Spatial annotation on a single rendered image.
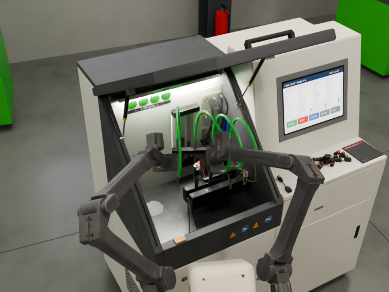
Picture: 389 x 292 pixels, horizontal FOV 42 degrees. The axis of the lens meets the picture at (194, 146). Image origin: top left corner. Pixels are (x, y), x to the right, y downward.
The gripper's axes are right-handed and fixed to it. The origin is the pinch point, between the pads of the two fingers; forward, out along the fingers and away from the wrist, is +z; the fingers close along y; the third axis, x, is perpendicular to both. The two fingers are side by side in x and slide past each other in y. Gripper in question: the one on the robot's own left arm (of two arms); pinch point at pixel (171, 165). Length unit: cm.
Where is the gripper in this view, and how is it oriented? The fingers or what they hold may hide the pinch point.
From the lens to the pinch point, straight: 205.8
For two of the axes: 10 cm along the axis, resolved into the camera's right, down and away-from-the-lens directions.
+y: -9.7, 1.0, 2.2
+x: 0.6, 9.8, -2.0
